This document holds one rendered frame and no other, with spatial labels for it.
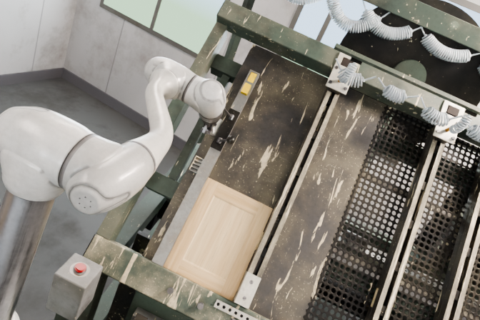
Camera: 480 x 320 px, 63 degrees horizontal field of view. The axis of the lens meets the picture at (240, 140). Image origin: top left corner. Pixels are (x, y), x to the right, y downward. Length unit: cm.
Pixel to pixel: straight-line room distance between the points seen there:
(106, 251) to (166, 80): 77
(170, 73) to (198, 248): 76
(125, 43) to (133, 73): 34
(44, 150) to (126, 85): 379
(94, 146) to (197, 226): 93
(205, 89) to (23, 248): 65
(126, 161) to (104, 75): 399
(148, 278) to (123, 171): 91
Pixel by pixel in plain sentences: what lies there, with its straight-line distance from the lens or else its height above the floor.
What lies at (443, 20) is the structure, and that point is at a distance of 227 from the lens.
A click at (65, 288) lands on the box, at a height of 89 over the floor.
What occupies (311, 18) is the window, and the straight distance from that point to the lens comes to 363.
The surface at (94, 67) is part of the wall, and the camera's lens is 488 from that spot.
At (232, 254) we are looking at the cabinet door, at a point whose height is 101.
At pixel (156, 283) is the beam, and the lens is 167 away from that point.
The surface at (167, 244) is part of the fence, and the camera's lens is 167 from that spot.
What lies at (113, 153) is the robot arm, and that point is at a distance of 84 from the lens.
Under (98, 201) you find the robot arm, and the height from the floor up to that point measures 158.
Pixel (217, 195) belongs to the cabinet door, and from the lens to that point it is 170.
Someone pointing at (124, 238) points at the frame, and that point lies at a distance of 191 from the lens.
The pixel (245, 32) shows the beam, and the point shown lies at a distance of 193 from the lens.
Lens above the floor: 208
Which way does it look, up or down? 24 degrees down
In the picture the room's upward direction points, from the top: 24 degrees clockwise
